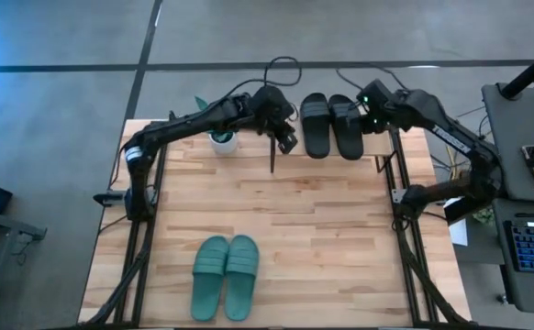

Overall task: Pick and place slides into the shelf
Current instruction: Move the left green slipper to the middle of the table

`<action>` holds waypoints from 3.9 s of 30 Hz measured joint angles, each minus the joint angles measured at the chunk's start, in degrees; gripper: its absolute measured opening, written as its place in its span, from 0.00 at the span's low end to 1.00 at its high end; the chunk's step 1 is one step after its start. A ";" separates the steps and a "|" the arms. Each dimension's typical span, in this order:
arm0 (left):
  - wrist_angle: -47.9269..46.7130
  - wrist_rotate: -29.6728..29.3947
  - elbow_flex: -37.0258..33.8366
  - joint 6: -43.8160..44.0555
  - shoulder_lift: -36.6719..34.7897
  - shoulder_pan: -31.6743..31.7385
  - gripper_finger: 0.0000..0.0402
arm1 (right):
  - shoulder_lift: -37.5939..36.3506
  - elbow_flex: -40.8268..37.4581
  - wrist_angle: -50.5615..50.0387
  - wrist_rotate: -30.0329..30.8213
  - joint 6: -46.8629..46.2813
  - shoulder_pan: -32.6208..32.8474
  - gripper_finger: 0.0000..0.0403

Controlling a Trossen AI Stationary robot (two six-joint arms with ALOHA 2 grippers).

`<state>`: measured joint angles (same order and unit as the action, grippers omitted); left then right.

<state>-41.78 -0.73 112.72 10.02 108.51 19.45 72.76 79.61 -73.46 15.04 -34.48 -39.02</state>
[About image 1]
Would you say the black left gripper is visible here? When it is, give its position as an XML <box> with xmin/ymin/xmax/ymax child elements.
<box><xmin>250</xmin><ymin>84</ymin><xmax>299</xmax><ymax>155</ymax></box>

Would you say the black rubber slide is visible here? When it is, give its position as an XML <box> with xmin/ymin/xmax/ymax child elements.
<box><xmin>299</xmin><ymin>93</ymin><xmax>332</xmax><ymax>160</ymax></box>
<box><xmin>327</xmin><ymin>93</ymin><xmax>365</xmax><ymax>161</ymax></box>

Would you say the green rubber slide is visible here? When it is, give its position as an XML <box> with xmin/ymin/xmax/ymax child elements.
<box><xmin>223</xmin><ymin>234</ymin><xmax>261</xmax><ymax>322</ymax></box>
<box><xmin>190</xmin><ymin>235</ymin><xmax>230</xmax><ymax>322</ymax></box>

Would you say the wooden shelf with black legs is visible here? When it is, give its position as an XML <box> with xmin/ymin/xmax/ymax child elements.
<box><xmin>270</xmin><ymin>103</ymin><xmax>399</xmax><ymax>175</ymax></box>

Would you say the green plant in white pot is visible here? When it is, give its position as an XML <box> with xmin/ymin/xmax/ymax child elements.
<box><xmin>195</xmin><ymin>95</ymin><xmax>239</xmax><ymax>156</ymax></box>

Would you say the grey side table top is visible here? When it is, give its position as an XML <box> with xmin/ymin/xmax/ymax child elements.
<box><xmin>481</xmin><ymin>82</ymin><xmax>534</xmax><ymax>204</ymax></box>

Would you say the white paper sheet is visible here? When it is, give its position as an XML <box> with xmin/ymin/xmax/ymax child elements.
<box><xmin>448</xmin><ymin>218</ymin><xmax>470</xmax><ymax>248</ymax></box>

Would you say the grey metal stand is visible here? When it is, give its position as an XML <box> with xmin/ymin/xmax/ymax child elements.
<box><xmin>0</xmin><ymin>205</ymin><xmax>48</xmax><ymax>330</ymax></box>

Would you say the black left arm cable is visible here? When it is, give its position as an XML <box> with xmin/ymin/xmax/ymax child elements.
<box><xmin>263</xmin><ymin>56</ymin><xmax>303</xmax><ymax>88</ymax></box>

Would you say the black camera pole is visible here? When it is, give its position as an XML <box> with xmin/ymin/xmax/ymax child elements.
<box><xmin>499</xmin><ymin>40</ymin><xmax>534</xmax><ymax>101</ymax></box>

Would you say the black aluminium extrusion frame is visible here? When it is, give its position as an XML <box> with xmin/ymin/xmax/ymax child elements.
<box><xmin>78</xmin><ymin>109</ymin><xmax>479</xmax><ymax>330</ymax></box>

